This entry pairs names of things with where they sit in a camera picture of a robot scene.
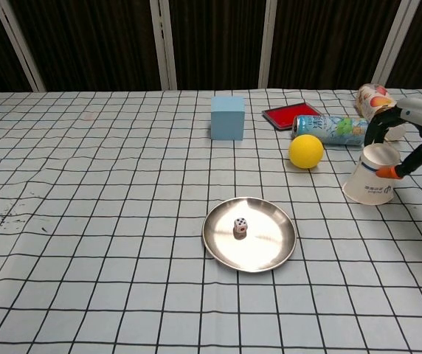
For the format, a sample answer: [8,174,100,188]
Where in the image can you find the white die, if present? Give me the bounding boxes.
[233,216,249,235]

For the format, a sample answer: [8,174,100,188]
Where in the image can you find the peach juice bottle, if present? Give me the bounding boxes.
[354,83,407,142]

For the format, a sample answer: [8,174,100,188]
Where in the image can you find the light blue cube block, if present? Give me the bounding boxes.
[210,95,246,142]

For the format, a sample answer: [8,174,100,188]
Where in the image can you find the yellow foam ball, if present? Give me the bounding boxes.
[288,134,325,170]

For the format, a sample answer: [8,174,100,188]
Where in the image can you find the light blue beverage can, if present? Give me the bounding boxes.
[291,114,371,148]

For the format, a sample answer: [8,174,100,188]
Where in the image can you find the white paper cup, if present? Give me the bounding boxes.
[342,143,403,205]

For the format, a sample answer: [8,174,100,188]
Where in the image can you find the white metal partition post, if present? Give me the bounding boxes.
[371,0,413,86]
[0,0,46,92]
[149,0,178,91]
[257,0,278,89]

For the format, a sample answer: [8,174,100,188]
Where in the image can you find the red ink pad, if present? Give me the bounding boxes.
[261,103,323,131]

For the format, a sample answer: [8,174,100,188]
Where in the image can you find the checked light blue tablecloth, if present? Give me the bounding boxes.
[0,87,422,354]

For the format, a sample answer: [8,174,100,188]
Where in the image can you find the round steel plate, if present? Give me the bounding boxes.
[201,197,297,274]

